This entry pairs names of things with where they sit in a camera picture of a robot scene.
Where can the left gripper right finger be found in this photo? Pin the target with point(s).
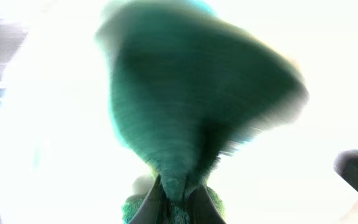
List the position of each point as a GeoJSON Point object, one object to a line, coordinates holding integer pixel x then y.
{"type": "Point", "coordinates": [202, 209]}

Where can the green yellow sponge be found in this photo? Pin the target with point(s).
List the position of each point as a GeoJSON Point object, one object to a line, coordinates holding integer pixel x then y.
{"type": "Point", "coordinates": [184, 84]}

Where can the white plate top blue stain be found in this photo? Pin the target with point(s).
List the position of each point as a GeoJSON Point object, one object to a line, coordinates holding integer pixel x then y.
{"type": "Point", "coordinates": [60, 161]}

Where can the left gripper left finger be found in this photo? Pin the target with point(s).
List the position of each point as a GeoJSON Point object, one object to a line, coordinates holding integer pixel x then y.
{"type": "Point", "coordinates": [152, 209]}

